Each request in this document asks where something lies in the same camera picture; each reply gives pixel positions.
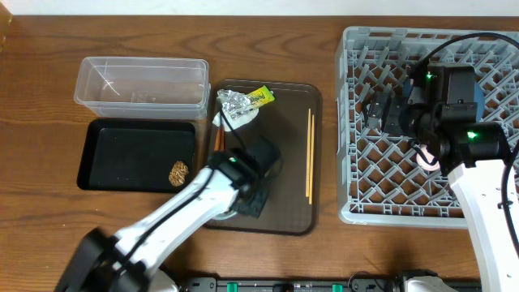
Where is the brown shiitake mushroom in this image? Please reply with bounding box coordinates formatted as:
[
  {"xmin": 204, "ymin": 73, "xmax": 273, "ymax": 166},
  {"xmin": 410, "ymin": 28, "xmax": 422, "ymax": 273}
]
[{"xmin": 169, "ymin": 161, "xmax": 189, "ymax": 187}]

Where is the large blue bowl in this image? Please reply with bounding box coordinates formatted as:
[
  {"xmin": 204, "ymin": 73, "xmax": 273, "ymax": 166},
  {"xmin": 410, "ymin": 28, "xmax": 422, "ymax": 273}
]
[{"xmin": 402, "ymin": 79, "xmax": 485, "ymax": 122}]

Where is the small light blue bowl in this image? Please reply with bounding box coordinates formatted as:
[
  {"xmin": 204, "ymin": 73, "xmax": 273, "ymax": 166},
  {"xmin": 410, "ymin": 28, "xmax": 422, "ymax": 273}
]
[{"xmin": 213, "ymin": 210, "xmax": 238, "ymax": 221}]

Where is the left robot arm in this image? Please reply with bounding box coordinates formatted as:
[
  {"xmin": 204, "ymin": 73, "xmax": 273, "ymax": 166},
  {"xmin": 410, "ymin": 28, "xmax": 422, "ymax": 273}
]
[{"xmin": 55, "ymin": 138, "xmax": 281, "ymax": 291}]

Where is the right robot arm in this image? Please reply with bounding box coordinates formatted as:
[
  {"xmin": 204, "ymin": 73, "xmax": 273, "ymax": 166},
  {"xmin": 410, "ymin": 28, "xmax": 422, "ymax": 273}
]
[{"xmin": 362, "ymin": 55, "xmax": 518, "ymax": 291}]

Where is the grey dishwasher rack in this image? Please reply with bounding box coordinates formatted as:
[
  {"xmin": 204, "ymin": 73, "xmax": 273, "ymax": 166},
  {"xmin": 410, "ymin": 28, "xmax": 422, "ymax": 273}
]
[{"xmin": 335, "ymin": 26, "xmax": 518, "ymax": 229}]

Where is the black waste tray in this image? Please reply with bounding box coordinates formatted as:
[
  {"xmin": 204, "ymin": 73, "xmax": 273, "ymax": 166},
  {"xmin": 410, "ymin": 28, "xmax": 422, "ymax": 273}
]
[{"xmin": 76, "ymin": 118, "xmax": 196, "ymax": 193}]

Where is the pink cup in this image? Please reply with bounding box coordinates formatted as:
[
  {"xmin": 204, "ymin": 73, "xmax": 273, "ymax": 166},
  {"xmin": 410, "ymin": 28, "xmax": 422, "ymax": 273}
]
[{"xmin": 414, "ymin": 145, "xmax": 440, "ymax": 172}]

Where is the orange carrot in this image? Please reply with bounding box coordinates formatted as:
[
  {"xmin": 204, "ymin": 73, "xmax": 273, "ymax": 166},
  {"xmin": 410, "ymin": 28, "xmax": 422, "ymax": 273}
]
[{"xmin": 214, "ymin": 126, "xmax": 225, "ymax": 151}]

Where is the wooden chopstick right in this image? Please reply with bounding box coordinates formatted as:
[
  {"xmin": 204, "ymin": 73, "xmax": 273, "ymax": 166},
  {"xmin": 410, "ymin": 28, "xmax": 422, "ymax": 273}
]
[{"xmin": 309, "ymin": 114, "xmax": 315, "ymax": 205}]

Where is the brown plastic tray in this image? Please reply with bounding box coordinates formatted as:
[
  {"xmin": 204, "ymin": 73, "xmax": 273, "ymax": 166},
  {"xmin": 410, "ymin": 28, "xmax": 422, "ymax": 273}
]
[{"xmin": 205, "ymin": 79, "xmax": 322, "ymax": 236}]

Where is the crumpled aluminium foil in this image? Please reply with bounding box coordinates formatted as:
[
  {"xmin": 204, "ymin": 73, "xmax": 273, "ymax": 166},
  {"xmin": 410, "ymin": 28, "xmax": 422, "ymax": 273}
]
[{"xmin": 217, "ymin": 89, "xmax": 255, "ymax": 120}]

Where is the yellow snack wrapper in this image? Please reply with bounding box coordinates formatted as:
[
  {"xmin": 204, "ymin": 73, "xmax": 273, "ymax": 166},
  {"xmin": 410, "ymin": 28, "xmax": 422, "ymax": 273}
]
[{"xmin": 247, "ymin": 86, "xmax": 275, "ymax": 108}]

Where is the clear plastic bin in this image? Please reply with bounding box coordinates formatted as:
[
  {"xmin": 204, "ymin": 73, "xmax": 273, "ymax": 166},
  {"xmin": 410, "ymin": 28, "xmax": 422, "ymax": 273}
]
[{"xmin": 74, "ymin": 57, "xmax": 211, "ymax": 120}]

